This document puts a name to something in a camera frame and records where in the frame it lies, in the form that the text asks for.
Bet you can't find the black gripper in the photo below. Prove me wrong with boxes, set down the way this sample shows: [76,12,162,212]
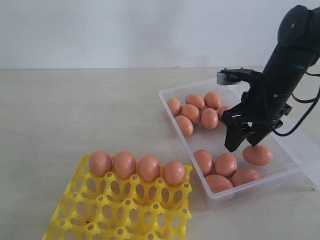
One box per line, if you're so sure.
[221,72,293,152]

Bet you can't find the brown egg tray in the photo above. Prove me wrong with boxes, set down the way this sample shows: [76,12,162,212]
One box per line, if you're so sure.
[138,155,160,183]
[163,161,186,187]
[88,151,113,177]
[113,151,136,179]

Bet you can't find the brown egg cluster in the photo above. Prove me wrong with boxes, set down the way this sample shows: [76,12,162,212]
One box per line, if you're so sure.
[217,105,231,126]
[200,108,219,130]
[174,115,194,137]

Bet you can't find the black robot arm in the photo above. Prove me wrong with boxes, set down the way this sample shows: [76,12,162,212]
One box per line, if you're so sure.
[216,5,320,152]

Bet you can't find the clear plastic container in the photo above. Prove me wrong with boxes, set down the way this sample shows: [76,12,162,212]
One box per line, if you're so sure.
[158,79,320,209]

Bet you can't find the brown egg front corner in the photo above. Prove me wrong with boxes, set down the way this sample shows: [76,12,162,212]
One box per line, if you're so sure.
[205,174,234,194]

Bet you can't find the yellow plastic egg tray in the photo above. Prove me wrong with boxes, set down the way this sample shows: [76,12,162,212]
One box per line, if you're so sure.
[43,154,192,240]

